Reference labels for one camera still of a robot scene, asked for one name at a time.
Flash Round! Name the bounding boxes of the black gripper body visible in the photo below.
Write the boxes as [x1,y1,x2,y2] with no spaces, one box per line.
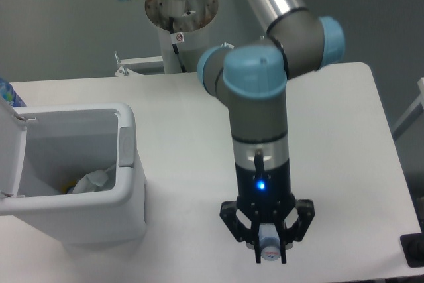
[235,161,295,224]

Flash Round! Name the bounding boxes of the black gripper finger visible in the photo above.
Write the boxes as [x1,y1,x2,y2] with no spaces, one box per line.
[280,199,315,264]
[219,201,261,263]

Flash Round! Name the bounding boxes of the clear plastic water bottle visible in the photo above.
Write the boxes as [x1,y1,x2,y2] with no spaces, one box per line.
[258,223,281,261]

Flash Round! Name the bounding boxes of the clear plastic wrapper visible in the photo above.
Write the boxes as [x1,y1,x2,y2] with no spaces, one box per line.
[67,164,116,194]

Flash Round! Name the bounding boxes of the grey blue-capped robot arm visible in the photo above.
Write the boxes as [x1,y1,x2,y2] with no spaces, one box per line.
[196,0,345,262]

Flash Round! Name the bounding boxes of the yellow trash in can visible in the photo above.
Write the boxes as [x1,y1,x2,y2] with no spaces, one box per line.
[61,180,77,194]

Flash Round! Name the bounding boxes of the white plastic trash can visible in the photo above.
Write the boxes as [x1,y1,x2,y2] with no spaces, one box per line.
[1,101,146,244]

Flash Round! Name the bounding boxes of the black clamp on table edge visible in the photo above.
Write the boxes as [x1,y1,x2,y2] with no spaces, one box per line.
[400,233,423,268]

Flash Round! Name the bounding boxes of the blue patterned bottle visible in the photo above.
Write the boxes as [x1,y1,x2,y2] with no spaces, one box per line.
[0,78,27,107]

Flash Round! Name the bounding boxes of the white frame at right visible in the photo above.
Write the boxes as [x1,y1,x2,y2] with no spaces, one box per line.
[392,77,423,141]

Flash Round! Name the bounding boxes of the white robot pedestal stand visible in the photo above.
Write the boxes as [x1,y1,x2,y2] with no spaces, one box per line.
[144,0,219,74]

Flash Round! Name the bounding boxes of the black cable on pedestal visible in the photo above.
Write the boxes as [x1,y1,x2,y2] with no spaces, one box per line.
[168,16,187,74]

